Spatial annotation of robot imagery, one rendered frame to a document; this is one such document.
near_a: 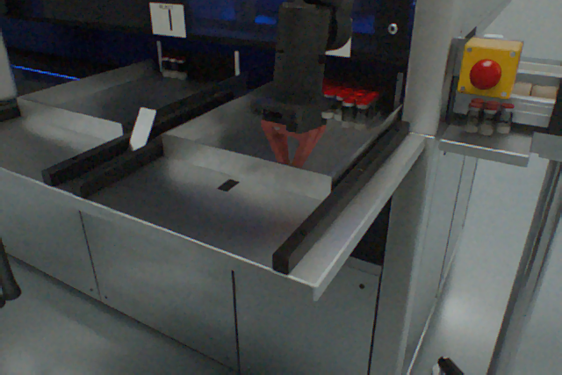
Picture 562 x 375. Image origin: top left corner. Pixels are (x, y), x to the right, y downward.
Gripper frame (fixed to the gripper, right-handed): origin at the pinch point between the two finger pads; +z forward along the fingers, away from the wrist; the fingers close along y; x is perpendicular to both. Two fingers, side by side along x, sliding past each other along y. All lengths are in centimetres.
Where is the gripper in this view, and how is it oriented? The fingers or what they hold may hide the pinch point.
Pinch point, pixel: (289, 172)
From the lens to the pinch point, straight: 56.4
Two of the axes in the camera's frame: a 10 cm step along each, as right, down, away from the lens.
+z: -0.8, 9.4, 3.3
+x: -8.7, -2.3, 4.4
